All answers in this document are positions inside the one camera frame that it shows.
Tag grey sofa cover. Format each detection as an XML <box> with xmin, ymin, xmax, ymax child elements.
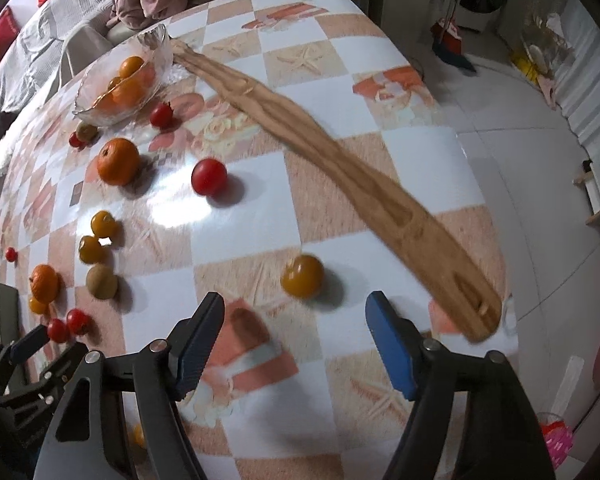
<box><xmin>0</xmin><ymin>0</ymin><xmax>117</xmax><ymax>172</ymax></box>

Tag red tomato near bowl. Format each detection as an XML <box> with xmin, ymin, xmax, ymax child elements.
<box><xmin>149</xmin><ymin>102</ymin><xmax>173</xmax><ymax>129</ymax></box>

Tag yellow cherry tomato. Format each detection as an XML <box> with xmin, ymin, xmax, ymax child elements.
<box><xmin>280</xmin><ymin>254</ymin><xmax>325</xmax><ymax>300</ymax></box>

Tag small red tomato far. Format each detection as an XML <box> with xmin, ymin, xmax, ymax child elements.
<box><xmin>5</xmin><ymin>247</ymin><xmax>18</xmax><ymax>262</ymax></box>

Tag brown longan fruit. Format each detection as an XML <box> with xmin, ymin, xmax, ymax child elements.
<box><xmin>85</xmin><ymin>263</ymin><xmax>118</xmax><ymax>300</ymax></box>

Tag mandarins in bowl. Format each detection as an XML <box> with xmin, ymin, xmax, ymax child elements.
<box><xmin>94</xmin><ymin>55</ymin><xmax>156</xmax><ymax>114</ymax></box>

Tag large orange mandarin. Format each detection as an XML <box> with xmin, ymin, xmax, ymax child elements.
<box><xmin>96</xmin><ymin>138</ymin><xmax>140</xmax><ymax>186</ymax></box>

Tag long wooden stick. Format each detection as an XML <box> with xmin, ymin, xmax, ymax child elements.
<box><xmin>170</xmin><ymin>38</ymin><xmax>502</xmax><ymax>342</ymax></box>

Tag red cherry tomato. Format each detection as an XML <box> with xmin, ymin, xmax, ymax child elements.
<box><xmin>192</xmin><ymin>158</ymin><xmax>228</xmax><ymax>196</ymax></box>

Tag clear glass bowl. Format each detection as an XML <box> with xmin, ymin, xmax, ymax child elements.
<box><xmin>72</xmin><ymin>24</ymin><xmax>173</xmax><ymax>127</ymax></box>

